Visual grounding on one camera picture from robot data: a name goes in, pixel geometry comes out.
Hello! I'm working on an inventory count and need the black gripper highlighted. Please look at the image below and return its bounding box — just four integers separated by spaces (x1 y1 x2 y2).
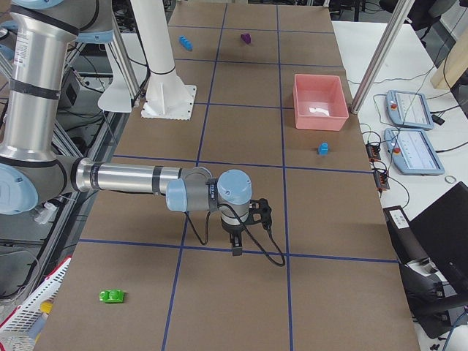
221 214 244 256

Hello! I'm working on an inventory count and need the far teach pendant tablet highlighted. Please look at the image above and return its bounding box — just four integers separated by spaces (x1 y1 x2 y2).
385 90 434 130

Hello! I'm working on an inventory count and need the purple toy block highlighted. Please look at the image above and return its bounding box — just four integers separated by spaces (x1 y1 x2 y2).
240 33 252 45

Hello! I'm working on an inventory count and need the teach pendant tablet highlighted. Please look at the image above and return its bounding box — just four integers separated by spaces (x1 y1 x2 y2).
385 90 434 130
384 127 445 176

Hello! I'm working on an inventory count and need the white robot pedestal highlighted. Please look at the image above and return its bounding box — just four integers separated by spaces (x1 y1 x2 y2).
131 0 197 121

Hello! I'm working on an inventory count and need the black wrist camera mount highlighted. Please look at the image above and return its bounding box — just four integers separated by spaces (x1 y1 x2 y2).
249 198 273 231

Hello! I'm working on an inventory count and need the near teach pendant tablet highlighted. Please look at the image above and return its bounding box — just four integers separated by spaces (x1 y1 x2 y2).
384 127 445 176

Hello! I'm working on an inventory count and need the aluminium frame post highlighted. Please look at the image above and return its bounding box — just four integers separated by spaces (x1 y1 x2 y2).
350 0 415 114

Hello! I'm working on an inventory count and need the white plastic basket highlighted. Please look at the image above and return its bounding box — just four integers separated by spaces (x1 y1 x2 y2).
1 256 72 350

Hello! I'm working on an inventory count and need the long blue toy block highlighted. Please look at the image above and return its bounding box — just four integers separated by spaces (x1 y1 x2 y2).
178 35 193 51

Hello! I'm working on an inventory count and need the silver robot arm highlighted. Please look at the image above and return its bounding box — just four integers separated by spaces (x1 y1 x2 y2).
1 1 253 256

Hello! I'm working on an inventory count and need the small blue toy block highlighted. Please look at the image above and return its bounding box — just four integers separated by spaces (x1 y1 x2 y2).
317 142 329 156

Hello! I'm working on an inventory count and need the brown paper table mat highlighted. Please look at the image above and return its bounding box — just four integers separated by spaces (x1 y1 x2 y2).
36 2 421 351

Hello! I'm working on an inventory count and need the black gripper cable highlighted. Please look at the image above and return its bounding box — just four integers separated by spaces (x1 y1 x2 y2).
184 204 287 267

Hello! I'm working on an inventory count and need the pink plastic box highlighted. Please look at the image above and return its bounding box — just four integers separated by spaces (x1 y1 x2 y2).
292 74 349 132

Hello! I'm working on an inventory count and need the green toy block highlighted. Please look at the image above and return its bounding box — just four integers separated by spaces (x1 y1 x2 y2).
99 289 125 303

